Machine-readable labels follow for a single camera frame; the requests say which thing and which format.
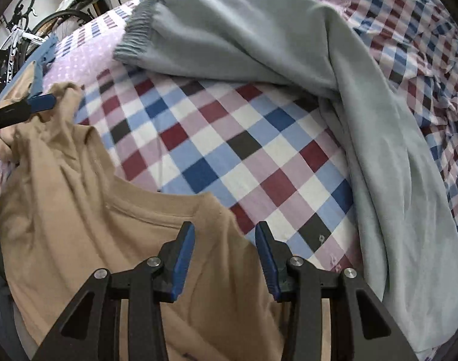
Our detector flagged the crumpled checkered quilt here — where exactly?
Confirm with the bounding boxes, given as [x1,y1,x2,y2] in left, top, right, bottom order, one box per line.
[176,0,458,271]

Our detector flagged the blue folded cloth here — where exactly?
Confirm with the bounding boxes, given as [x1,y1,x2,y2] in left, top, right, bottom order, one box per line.
[26,32,60,64]

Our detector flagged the white bicycle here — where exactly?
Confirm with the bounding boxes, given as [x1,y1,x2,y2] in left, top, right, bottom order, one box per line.
[0,0,101,94]

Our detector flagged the grey-blue sweatpants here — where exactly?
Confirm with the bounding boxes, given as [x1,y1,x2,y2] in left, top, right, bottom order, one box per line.
[113,0,458,354]

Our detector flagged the beige t-shirt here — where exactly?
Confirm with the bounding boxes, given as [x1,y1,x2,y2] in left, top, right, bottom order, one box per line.
[0,60,290,361]

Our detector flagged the checkered bed sheet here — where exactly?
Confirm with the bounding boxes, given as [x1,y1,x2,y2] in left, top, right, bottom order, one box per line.
[0,0,369,275]

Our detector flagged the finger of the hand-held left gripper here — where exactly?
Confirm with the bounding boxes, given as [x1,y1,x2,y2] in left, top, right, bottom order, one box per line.
[31,60,45,100]
[0,93,58,138]

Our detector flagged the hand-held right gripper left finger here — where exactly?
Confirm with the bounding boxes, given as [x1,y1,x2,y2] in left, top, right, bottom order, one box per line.
[33,221,196,361]

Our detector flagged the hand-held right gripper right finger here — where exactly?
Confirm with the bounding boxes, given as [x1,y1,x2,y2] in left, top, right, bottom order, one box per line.
[254,221,418,361]

